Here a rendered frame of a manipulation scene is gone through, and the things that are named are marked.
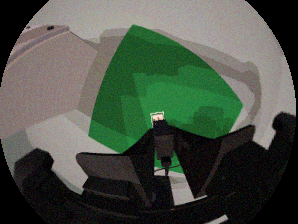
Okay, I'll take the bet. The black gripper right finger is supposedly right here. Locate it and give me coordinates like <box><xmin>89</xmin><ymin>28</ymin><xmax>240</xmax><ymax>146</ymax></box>
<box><xmin>169</xmin><ymin>125</ymin><xmax>255</xmax><ymax>200</ymax></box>

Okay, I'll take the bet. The green circuit board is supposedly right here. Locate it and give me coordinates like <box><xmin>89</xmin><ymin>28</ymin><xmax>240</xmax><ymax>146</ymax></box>
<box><xmin>88</xmin><ymin>24</ymin><xmax>243</xmax><ymax>153</ymax></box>

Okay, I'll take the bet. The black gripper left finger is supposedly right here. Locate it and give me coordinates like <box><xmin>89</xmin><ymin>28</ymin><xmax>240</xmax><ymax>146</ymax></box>
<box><xmin>76</xmin><ymin>128</ymin><xmax>154</xmax><ymax>206</ymax></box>

